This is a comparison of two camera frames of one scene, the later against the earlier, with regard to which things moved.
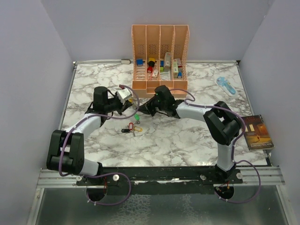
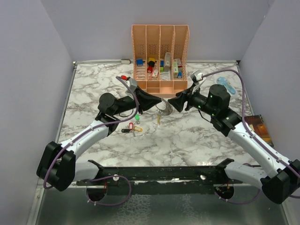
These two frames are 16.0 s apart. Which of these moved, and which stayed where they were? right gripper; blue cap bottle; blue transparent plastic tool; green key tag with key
Moved: right gripper
Stayed: green key tag with key; blue transparent plastic tool; blue cap bottle
